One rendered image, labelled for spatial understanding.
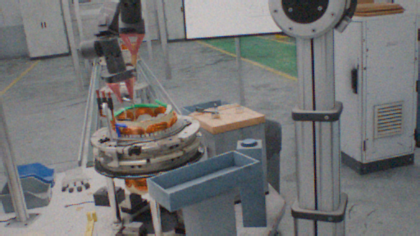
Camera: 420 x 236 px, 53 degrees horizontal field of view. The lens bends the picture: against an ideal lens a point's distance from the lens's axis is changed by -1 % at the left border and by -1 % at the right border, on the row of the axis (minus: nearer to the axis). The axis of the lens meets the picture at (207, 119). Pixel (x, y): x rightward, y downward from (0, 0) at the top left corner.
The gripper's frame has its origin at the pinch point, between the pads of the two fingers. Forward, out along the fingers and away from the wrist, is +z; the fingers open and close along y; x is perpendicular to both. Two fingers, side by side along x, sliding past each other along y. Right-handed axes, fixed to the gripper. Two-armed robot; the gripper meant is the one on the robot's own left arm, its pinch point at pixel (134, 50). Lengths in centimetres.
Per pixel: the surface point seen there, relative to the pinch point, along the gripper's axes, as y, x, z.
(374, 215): -56, 143, 152
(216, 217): 42, 17, 23
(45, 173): -33, -42, 73
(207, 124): 1.2, 21.3, 26.6
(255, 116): -0.1, 37.3, 25.5
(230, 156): 26.8, 23.1, 17.8
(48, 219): 5, -33, 60
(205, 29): -94, 35, 38
